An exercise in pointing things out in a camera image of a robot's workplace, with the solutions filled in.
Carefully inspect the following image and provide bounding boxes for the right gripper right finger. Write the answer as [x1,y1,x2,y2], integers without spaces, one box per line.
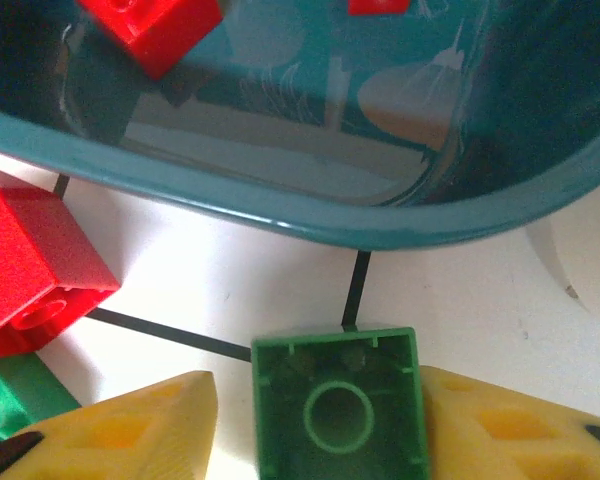
[419,364,600,480]

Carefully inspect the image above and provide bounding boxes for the teal plastic bin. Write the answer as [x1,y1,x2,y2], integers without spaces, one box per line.
[0,0,600,251]

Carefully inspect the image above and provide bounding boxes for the green lego brick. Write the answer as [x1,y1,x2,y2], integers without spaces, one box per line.
[250,326,434,480]
[0,353,84,454]

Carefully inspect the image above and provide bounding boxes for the red lego brick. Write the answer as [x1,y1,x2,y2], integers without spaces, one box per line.
[347,0,412,16]
[77,0,225,82]
[0,163,122,362]

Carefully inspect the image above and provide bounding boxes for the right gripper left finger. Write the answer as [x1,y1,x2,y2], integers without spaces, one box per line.
[0,370,219,480]

